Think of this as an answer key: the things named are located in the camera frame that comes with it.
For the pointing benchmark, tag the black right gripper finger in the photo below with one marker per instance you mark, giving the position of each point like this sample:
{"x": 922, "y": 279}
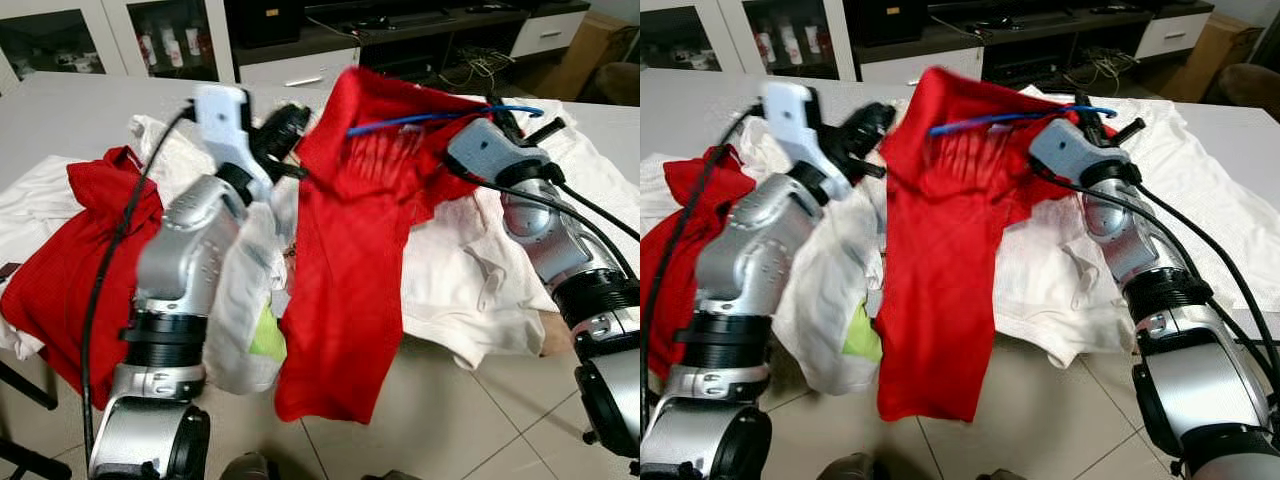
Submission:
{"x": 1088, "y": 118}
{"x": 503, "y": 118}

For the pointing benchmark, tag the red polo shirt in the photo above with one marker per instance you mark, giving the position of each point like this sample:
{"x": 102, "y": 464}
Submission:
{"x": 340, "y": 280}
{"x": 940, "y": 280}

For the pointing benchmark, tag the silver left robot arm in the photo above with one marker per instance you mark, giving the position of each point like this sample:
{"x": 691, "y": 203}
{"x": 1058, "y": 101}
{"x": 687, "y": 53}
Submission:
{"x": 750, "y": 260}
{"x": 185, "y": 250}

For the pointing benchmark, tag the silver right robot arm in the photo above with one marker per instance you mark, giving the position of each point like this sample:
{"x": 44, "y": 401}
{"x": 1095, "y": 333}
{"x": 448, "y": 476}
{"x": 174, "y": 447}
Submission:
{"x": 560, "y": 250}
{"x": 1130, "y": 240}

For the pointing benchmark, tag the wide white drawer front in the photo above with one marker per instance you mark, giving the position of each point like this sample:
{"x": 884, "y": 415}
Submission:
{"x": 290, "y": 68}
{"x": 885, "y": 65}

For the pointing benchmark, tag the small white drawer front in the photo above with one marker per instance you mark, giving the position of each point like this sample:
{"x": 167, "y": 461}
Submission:
{"x": 550, "y": 32}
{"x": 1175, "y": 32}

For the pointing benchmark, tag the brown round stool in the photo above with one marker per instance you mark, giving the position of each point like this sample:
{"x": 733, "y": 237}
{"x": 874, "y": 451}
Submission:
{"x": 622, "y": 85}
{"x": 1250, "y": 88}

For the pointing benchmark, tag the brown cardboard box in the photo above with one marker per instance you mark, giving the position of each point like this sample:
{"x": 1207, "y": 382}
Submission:
{"x": 1215, "y": 55}
{"x": 590, "y": 50}

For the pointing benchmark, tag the black speaker box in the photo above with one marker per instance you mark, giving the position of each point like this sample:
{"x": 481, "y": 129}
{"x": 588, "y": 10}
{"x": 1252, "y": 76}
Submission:
{"x": 268, "y": 20}
{"x": 890, "y": 20}

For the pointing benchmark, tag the crumpled red shirt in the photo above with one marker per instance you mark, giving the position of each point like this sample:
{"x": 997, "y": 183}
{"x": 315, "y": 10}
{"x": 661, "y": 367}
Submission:
{"x": 70, "y": 270}
{"x": 720, "y": 175}

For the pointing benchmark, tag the white table black legs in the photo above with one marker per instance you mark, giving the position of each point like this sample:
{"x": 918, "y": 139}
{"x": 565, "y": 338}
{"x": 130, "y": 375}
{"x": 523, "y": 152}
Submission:
{"x": 700, "y": 105}
{"x": 80, "y": 110}

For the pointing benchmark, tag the white shirt green patch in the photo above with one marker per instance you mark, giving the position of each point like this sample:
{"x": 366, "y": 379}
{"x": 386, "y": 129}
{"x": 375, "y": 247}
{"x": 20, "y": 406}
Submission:
{"x": 830, "y": 300}
{"x": 245, "y": 290}

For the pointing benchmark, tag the large white garment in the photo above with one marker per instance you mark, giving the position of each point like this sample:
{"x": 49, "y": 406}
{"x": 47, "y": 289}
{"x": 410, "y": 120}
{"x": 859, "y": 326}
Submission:
{"x": 1050, "y": 290}
{"x": 450, "y": 290}

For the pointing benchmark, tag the white glass door cabinet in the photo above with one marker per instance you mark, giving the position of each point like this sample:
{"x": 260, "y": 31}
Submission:
{"x": 733, "y": 30}
{"x": 112, "y": 30}

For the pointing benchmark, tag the beige pink printed garment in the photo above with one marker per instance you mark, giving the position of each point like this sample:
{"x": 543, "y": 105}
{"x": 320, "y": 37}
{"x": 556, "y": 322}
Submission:
{"x": 558, "y": 335}

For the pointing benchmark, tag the dark left robot foot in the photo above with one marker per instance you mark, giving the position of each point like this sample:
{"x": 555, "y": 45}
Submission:
{"x": 245, "y": 468}
{"x": 848, "y": 468}

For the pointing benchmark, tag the dark robot foot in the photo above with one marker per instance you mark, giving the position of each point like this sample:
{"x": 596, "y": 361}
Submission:
{"x": 390, "y": 476}
{"x": 245, "y": 468}
{"x": 848, "y": 468}
{"x": 998, "y": 476}

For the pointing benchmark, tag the dark right robot foot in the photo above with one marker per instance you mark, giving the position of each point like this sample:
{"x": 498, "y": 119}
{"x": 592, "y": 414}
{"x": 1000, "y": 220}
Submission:
{"x": 390, "y": 476}
{"x": 998, "y": 476}

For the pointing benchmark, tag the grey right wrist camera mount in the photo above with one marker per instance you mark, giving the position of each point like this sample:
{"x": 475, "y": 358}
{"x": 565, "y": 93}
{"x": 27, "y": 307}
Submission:
{"x": 480, "y": 150}
{"x": 1065, "y": 150}

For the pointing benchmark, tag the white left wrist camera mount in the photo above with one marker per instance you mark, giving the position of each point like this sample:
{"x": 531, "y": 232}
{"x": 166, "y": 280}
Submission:
{"x": 222, "y": 120}
{"x": 790, "y": 120}

